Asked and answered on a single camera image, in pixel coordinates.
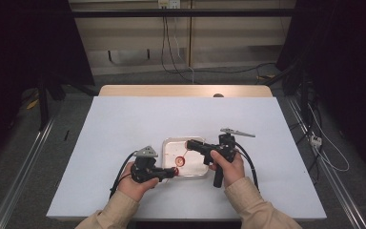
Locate black floor cable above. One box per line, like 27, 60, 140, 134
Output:
184, 61, 277, 74

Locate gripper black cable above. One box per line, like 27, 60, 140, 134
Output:
234, 141, 260, 192
109, 150, 138, 199

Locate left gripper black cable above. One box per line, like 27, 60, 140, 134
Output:
109, 150, 138, 199

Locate black curtain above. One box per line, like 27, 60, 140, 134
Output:
0, 0, 95, 160
275, 0, 366, 173

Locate black metal stand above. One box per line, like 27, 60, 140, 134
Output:
37, 74, 65, 132
263, 60, 318, 128

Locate white power strip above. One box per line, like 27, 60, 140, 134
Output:
309, 134, 323, 148

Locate white wall cable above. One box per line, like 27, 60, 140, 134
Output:
173, 15, 195, 84

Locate person's right hand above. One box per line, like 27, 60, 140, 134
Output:
208, 150, 246, 189

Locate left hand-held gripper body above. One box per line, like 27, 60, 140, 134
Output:
130, 145, 165, 184

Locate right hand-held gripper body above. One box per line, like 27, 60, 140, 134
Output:
203, 127, 256, 189

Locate white floor cable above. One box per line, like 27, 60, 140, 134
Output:
308, 103, 351, 173

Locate white wall socket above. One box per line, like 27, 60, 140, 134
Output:
157, 0, 181, 10

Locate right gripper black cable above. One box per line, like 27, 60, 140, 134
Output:
234, 141, 260, 192

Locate black horizontal bar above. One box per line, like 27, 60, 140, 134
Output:
71, 9, 295, 18

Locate person's left hand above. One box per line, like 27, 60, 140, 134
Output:
117, 161, 161, 203

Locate black wall cable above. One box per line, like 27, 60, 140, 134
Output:
164, 15, 201, 84
160, 8, 173, 74

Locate white rectangular tray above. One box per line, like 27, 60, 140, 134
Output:
161, 136, 210, 178

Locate metal floor rail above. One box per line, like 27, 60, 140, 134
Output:
0, 118, 56, 229
287, 96, 366, 229

